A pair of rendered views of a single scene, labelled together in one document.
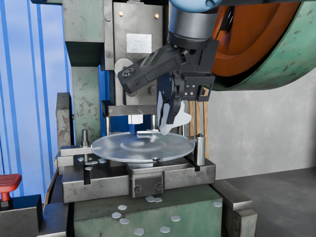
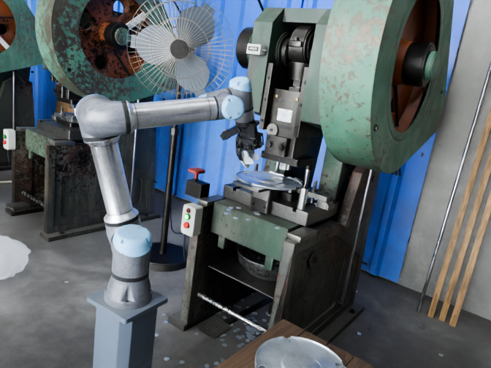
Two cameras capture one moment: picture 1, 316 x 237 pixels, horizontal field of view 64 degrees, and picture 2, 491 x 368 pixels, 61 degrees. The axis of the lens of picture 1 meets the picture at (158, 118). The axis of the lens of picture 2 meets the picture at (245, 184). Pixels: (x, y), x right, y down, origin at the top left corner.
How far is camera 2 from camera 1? 1.37 m
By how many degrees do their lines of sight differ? 50
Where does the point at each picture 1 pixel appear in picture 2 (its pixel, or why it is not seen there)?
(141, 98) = (275, 150)
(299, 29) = (327, 125)
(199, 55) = (248, 129)
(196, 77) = (244, 139)
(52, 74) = not seen: hidden behind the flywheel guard
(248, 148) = not seen: outside the picture
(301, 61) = (354, 149)
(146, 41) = (288, 115)
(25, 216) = (196, 188)
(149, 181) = (259, 201)
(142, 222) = (242, 219)
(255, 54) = not seen: hidden behind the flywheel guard
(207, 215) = (277, 236)
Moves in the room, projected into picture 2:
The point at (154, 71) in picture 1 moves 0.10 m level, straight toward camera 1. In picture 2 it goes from (229, 133) to (207, 132)
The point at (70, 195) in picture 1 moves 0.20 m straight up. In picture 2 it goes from (226, 193) to (231, 151)
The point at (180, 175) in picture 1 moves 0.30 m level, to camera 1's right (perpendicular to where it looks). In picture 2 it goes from (283, 209) to (336, 236)
